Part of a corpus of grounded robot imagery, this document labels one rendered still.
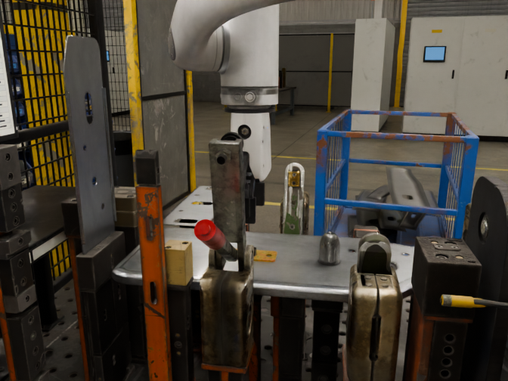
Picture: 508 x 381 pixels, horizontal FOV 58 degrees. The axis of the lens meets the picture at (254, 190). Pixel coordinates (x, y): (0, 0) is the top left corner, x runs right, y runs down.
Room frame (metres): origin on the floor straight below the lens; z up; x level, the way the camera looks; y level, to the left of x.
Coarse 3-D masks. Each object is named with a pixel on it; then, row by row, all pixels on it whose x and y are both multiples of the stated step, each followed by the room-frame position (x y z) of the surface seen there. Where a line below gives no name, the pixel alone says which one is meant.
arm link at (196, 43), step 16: (192, 0) 0.58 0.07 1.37; (208, 0) 0.56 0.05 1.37; (224, 0) 0.55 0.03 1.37; (240, 0) 0.55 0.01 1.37; (256, 0) 0.55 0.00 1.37; (272, 0) 0.55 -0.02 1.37; (288, 0) 0.56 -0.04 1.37; (176, 16) 0.61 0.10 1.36; (192, 16) 0.57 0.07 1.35; (208, 16) 0.56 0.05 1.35; (224, 16) 0.56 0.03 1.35; (176, 32) 0.61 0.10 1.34; (192, 32) 0.58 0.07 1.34; (208, 32) 0.58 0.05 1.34; (176, 48) 0.62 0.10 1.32; (192, 48) 0.60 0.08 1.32; (208, 48) 0.62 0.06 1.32; (176, 64) 0.65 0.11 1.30; (192, 64) 0.63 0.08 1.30; (208, 64) 0.64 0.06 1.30
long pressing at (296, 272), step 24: (192, 240) 0.75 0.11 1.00; (264, 240) 0.75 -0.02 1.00; (288, 240) 0.75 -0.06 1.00; (312, 240) 0.75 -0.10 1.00; (120, 264) 0.66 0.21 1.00; (264, 264) 0.65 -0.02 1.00; (288, 264) 0.65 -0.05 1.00; (312, 264) 0.65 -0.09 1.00; (408, 264) 0.65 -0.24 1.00; (192, 288) 0.59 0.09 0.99; (264, 288) 0.58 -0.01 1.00; (288, 288) 0.57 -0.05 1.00; (312, 288) 0.57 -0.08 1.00; (336, 288) 0.57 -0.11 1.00; (408, 288) 0.57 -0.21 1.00
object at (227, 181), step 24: (216, 144) 0.52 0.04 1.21; (240, 144) 0.52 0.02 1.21; (216, 168) 0.52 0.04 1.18; (240, 168) 0.52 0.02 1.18; (216, 192) 0.53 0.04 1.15; (240, 192) 0.52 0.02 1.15; (216, 216) 0.53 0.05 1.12; (240, 216) 0.53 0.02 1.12; (240, 240) 0.53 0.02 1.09; (240, 264) 0.54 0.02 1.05
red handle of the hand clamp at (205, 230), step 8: (200, 224) 0.43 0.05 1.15; (208, 224) 0.43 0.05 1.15; (200, 232) 0.42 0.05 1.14; (208, 232) 0.42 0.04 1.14; (216, 232) 0.43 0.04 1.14; (200, 240) 0.43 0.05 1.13; (208, 240) 0.42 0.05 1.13; (216, 240) 0.44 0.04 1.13; (224, 240) 0.46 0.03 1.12; (216, 248) 0.46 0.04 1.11; (224, 248) 0.48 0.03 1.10; (232, 248) 0.52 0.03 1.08; (224, 256) 0.52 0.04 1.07; (232, 256) 0.52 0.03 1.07
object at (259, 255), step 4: (256, 252) 0.69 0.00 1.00; (260, 252) 0.69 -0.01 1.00; (264, 252) 0.69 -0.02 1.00; (268, 252) 0.69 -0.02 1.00; (272, 252) 0.69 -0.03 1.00; (276, 252) 0.69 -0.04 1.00; (256, 256) 0.68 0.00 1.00; (260, 256) 0.68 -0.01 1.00; (264, 256) 0.68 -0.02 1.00; (272, 256) 0.68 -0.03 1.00; (276, 256) 0.68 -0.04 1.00; (256, 260) 0.67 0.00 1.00; (260, 260) 0.66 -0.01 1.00; (264, 260) 0.66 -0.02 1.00; (268, 260) 0.66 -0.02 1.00; (272, 260) 0.66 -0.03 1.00
